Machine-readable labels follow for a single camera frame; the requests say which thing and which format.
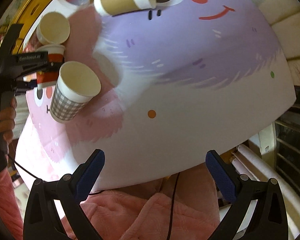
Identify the person's left hand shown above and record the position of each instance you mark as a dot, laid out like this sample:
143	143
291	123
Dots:
7	122

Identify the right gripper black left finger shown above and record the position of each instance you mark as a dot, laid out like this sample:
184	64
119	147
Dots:
42	220

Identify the grey checkered paper cup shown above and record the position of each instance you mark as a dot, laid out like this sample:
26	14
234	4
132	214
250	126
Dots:
76	85

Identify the small red paper cup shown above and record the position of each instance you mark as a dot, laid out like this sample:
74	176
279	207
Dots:
48	77

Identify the cartoon monster table cloth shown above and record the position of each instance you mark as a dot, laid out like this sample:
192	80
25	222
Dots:
188	77

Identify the pink fleece clothing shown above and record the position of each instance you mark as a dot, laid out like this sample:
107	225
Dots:
184	206

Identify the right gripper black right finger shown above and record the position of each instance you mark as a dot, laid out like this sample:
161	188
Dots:
269	219

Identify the dark colourful paper cup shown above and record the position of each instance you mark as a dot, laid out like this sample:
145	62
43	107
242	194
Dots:
53	28

